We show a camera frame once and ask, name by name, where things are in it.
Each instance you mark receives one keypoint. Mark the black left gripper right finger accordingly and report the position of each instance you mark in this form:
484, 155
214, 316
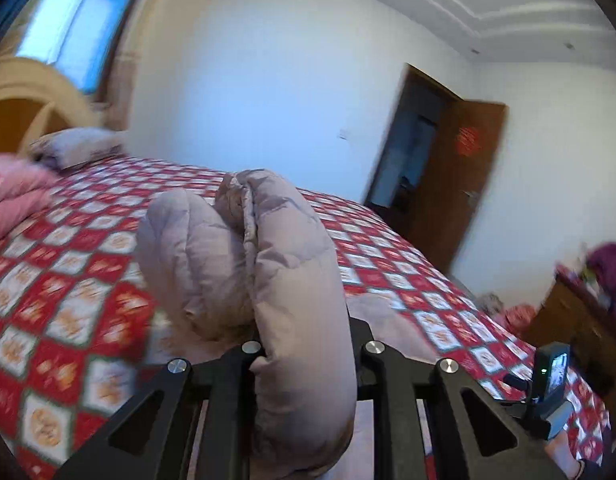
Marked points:
435, 421

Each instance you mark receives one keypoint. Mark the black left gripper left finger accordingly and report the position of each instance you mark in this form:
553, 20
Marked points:
188, 419

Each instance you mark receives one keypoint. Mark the lilac quilted puffer jacket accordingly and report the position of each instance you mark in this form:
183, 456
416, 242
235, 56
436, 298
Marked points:
257, 261

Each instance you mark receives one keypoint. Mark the clothes pile on floor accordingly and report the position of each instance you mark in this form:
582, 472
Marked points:
514, 319

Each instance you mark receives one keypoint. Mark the person's right hand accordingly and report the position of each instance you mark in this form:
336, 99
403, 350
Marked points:
559, 451

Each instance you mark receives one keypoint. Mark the brown wooden dresser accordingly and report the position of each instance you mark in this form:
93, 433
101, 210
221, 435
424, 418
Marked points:
570, 314

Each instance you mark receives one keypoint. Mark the purple cloth on dresser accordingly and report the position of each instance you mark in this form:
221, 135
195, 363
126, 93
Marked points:
602, 261

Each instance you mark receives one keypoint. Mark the brown wooden door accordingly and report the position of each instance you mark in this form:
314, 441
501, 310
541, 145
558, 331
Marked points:
440, 215

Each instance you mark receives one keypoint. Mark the red double-happiness door sticker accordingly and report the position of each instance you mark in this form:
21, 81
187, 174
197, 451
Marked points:
467, 141

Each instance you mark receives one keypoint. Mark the pink folded quilt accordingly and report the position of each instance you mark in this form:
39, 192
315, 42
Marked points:
25, 188

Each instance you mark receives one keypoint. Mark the striped pillow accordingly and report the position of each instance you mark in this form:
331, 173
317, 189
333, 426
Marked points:
76, 147

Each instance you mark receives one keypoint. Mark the beige right curtain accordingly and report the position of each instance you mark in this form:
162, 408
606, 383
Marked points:
112, 98

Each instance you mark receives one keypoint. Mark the cream wooden headboard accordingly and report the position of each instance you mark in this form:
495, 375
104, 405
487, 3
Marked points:
36, 100

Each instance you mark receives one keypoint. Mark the dark door frame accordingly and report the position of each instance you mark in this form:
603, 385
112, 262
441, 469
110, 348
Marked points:
409, 138

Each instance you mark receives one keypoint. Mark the white wall switch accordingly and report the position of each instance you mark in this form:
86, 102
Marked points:
343, 135

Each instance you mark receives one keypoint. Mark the window with blue frame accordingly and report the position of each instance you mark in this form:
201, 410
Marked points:
76, 37

